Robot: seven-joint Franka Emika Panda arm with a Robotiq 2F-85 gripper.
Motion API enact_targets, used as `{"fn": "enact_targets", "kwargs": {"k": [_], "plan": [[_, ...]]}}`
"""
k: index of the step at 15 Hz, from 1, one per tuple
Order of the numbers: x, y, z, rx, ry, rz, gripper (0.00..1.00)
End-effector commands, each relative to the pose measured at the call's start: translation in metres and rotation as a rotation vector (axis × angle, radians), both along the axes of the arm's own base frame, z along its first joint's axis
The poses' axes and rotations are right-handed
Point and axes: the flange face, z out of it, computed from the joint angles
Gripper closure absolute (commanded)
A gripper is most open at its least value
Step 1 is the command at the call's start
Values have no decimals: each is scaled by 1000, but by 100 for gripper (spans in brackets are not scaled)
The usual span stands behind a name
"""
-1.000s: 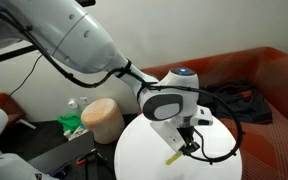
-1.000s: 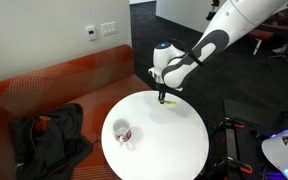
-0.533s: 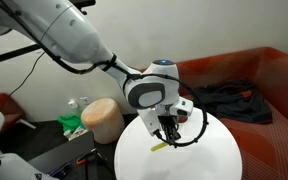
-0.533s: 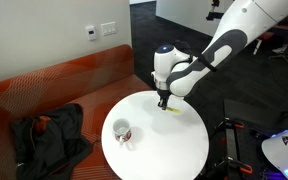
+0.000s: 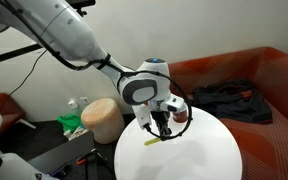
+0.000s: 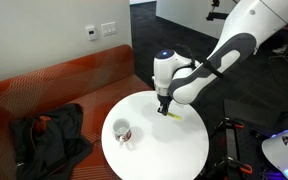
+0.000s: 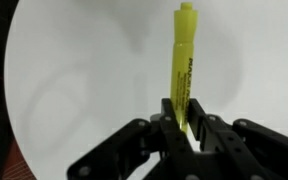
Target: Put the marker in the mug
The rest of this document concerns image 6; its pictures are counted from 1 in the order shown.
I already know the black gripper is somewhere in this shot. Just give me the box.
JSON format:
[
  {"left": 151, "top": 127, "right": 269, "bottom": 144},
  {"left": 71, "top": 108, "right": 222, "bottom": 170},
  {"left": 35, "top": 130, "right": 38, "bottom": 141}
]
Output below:
[{"left": 156, "top": 93, "right": 173, "bottom": 117}]

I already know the yellow highlighter marker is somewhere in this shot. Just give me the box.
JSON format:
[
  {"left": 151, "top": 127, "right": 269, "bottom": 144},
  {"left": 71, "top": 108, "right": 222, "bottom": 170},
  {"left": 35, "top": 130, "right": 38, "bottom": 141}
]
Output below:
[{"left": 166, "top": 111, "right": 184, "bottom": 121}]

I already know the white mug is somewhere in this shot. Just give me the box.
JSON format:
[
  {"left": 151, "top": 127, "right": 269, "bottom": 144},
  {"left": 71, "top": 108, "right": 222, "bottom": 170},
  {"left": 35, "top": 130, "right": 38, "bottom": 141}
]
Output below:
[{"left": 112, "top": 117, "right": 134, "bottom": 145}]

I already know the orange black bar clamp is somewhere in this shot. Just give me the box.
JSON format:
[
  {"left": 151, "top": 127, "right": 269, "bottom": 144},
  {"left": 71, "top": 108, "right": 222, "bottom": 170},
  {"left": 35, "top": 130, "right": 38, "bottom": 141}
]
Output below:
[
  {"left": 216, "top": 157, "right": 254, "bottom": 175},
  {"left": 216, "top": 117, "right": 245, "bottom": 132}
]

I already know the black perforated breadboard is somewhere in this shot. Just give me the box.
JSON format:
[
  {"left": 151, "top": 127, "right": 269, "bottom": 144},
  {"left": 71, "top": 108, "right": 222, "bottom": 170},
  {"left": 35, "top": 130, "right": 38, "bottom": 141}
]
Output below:
[{"left": 223, "top": 98, "right": 288, "bottom": 180}]

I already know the orange patterned sofa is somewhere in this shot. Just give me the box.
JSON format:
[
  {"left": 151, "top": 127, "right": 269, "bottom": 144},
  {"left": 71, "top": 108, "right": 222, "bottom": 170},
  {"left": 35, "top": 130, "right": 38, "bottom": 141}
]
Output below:
[{"left": 0, "top": 44, "right": 152, "bottom": 180}]

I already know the black jacket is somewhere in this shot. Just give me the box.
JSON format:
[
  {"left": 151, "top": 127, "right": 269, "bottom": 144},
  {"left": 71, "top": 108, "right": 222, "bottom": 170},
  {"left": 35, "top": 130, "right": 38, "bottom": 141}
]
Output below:
[{"left": 9, "top": 102, "right": 94, "bottom": 180}]

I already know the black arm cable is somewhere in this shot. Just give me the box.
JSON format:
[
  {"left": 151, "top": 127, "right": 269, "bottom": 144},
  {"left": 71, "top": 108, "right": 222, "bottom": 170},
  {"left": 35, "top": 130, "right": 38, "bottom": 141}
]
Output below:
[{"left": 173, "top": 43, "right": 202, "bottom": 72}]

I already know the white light switch plate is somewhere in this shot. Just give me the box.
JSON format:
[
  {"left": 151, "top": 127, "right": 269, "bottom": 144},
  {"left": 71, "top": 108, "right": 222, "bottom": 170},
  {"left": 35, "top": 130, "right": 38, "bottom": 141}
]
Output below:
[{"left": 100, "top": 21, "right": 118, "bottom": 37}]

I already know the white wall thermostat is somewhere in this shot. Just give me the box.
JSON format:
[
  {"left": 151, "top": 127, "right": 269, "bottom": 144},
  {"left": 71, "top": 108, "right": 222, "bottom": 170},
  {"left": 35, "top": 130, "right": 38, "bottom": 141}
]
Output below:
[{"left": 85, "top": 24, "right": 99, "bottom": 42}]

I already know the black camera on stand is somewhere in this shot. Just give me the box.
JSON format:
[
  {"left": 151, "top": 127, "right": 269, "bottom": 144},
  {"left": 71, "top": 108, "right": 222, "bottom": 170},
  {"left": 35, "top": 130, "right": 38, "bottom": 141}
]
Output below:
[{"left": 205, "top": 0, "right": 231, "bottom": 22}]

